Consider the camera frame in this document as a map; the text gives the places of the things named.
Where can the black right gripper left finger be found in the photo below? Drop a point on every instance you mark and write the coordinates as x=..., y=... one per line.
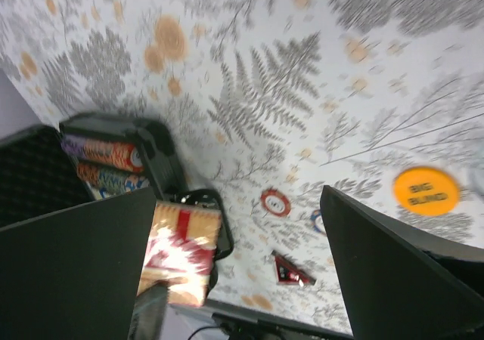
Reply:
x=74, y=274

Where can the red purple chip row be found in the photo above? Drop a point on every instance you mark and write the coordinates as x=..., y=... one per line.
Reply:
x=123, y=156

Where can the blue green chip row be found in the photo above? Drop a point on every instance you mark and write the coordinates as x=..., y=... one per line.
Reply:
x=109, y=180

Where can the floral patterned table mat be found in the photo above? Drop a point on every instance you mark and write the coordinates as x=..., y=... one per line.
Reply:
x=284, y=94

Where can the blue 10 poker chip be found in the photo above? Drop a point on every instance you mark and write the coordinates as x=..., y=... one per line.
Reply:
x=317, y=222

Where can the red Texas Holdem card deck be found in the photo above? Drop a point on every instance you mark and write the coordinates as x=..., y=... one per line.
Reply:
x=180, y=252

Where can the red 5 poker chip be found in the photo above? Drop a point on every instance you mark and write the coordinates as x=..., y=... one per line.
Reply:
x=275, y=202

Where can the red triangular dealer button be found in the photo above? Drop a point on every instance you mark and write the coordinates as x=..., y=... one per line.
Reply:
x=288, y=273

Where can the yellow big blind button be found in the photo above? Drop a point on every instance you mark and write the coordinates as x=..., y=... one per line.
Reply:
x=426, y=191

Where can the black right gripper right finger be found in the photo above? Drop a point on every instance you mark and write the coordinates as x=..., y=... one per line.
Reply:
x=399, y=282

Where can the black poker set case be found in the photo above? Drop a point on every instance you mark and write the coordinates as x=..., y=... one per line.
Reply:
x=44, y=170

